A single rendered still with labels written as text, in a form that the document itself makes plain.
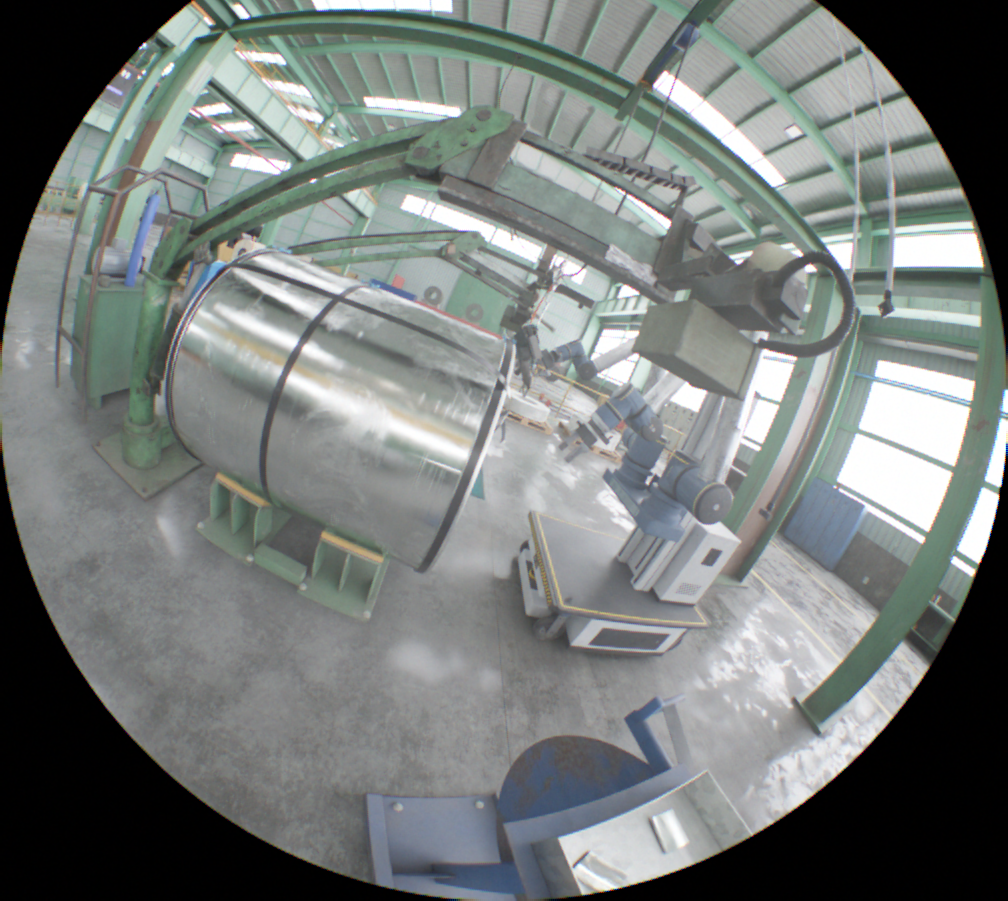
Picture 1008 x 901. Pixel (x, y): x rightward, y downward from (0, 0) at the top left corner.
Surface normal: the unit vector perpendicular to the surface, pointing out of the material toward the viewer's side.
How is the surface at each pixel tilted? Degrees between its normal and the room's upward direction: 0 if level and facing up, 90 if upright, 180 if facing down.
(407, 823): 0
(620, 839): 0
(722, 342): 88
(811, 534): 90
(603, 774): 90
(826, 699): 90
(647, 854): 0
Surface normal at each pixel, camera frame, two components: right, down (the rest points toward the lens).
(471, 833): 0.40, -0.90
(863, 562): -0.91, -0.39
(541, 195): 0.07, 0.20
